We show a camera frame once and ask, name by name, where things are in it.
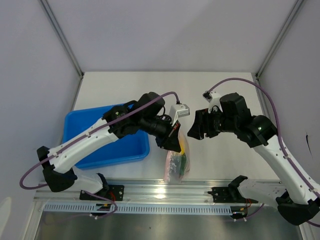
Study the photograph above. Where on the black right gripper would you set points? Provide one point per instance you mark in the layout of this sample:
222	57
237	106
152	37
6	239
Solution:
202	124

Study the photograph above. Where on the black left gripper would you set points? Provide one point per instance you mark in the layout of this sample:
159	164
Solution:
170	141

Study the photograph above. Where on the yellow toy pepper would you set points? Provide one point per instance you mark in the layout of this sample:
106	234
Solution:
183	145

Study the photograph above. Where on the green toy cucumber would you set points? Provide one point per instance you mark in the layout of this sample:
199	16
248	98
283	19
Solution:
183	162

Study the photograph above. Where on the clear zip top bag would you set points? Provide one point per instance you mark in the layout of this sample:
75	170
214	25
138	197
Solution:
171	170

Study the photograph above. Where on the blue plastic bin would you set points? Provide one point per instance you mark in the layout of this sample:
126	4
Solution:
131	148

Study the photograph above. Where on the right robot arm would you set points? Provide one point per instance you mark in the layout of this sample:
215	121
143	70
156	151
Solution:
298	199

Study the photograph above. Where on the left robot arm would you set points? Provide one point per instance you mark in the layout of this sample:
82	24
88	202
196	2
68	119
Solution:
58	163

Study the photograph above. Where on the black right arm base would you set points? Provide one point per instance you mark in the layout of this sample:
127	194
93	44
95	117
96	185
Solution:
226	195

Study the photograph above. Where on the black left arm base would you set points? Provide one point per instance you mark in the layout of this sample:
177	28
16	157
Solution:
115	193

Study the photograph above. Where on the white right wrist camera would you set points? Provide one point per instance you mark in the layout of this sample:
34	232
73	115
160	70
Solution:
213	99

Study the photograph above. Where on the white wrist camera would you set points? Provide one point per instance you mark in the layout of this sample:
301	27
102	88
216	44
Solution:
213	99
178	111

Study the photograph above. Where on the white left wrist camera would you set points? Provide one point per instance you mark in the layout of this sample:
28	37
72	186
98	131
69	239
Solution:
178	111

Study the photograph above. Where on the aluminium mounting rail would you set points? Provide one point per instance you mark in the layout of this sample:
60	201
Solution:
153	191

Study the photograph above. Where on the white slotted cable duct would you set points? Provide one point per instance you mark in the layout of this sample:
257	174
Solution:
139	208

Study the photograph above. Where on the right aluminium frame post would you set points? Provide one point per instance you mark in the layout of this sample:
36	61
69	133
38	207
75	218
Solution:
280	36

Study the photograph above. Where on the aluminium frame post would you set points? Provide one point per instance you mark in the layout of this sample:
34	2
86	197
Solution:
45	5
280	36

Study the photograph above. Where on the left aluminium frame post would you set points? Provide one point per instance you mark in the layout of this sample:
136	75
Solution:
45	5

